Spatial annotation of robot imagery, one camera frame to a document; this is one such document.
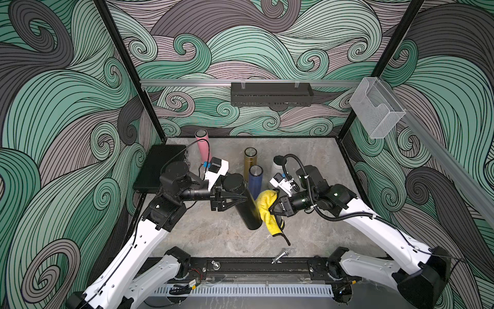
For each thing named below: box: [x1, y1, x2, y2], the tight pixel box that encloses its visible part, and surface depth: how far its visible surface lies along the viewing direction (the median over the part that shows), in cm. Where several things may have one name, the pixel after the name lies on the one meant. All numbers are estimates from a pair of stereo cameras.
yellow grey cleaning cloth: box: [255, 189, 283, 236], surface depth 64 cm
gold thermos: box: [243, 146, 258, 182], surface depth 87 cm
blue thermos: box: [248, 164, 264, 201], surface depth 80 cm
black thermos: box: [221, 173, 264, 231], surface depth 61 cm
